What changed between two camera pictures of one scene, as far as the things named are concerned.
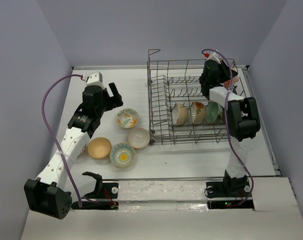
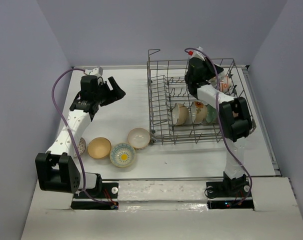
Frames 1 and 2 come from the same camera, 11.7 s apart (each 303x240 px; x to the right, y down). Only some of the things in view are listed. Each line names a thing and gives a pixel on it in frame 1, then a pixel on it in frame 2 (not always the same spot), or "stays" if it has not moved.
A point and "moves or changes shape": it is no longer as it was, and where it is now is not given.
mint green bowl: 215,113 stays
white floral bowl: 198,112 stays
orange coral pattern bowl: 235,79 moves or changes shape
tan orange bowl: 99,148 stays
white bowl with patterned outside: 139,138 stays
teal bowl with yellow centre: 122,155 stays
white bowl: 180,114 stays
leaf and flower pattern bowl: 127,118 moves or changes shape
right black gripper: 224,67 -> 207,63
